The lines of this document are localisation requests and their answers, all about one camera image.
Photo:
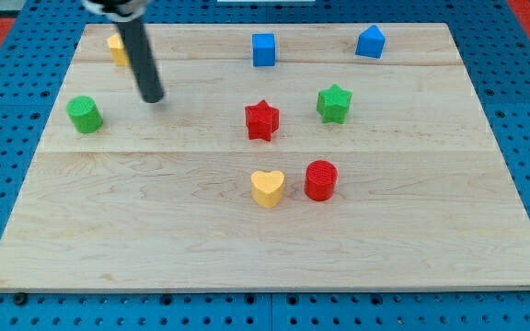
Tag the yellow block behind rod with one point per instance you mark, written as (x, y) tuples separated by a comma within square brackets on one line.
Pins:
[(117, 50)]

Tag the light wooden board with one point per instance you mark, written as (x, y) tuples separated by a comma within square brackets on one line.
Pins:
[(159, 198)]

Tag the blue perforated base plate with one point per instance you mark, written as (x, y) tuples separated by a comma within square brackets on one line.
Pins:
[(35, 57)]

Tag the blue cube block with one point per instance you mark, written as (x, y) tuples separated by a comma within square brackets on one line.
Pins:
[(263, 49)]

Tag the red cylinder block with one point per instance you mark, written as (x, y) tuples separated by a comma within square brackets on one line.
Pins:
[(320, 179)]

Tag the green cylinder block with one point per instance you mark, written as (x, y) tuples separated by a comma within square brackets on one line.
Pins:
[(83, 113)]

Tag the yellow heart block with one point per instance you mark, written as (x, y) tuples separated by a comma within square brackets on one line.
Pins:
[(267, 187)]

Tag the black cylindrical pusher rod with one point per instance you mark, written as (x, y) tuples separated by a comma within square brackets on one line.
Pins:
[(141, 58)]

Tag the red star block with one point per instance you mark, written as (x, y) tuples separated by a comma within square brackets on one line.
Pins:
[(262, 120)]

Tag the blue pentagon block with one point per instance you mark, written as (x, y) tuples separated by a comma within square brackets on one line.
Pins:
[(371, 43)]

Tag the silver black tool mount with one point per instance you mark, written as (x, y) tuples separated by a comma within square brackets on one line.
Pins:
[(117, 10)]

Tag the green star block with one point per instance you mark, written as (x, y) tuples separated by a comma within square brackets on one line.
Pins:
[(333, 104)]

